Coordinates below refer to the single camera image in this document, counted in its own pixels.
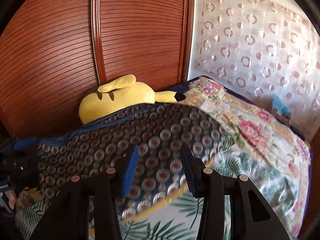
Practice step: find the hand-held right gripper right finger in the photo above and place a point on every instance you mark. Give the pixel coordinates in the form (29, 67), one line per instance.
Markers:
(191, 172)

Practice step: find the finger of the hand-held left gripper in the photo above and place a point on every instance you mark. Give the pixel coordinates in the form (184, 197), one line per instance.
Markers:
(25, 143)

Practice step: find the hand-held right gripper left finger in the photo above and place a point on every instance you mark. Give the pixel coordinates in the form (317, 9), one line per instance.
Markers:
(130, 170)

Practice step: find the navy patterned pajama shirt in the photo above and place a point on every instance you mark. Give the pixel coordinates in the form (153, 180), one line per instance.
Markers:
(162, 130)

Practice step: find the person's left hand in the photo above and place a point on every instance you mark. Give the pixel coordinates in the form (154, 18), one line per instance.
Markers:
(10, 198)

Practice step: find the leaf print bed sheet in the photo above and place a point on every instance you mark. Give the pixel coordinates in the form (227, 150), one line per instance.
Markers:
(175, 212)

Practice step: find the floral blanket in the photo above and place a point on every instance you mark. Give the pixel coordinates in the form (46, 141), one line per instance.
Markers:
(250, 130)

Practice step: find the yellow plush toy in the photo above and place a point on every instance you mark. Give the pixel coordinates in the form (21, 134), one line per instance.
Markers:
(120, 97)

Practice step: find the blue toy on bed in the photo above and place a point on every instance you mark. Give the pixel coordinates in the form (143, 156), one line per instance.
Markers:
(280, 105)

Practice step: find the wooden louvered wardrobe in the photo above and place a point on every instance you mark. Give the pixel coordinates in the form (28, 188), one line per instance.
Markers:
(125, 30)

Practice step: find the circle patterned sheer curtain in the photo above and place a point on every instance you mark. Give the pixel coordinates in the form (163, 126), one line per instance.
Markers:
(250, 42)

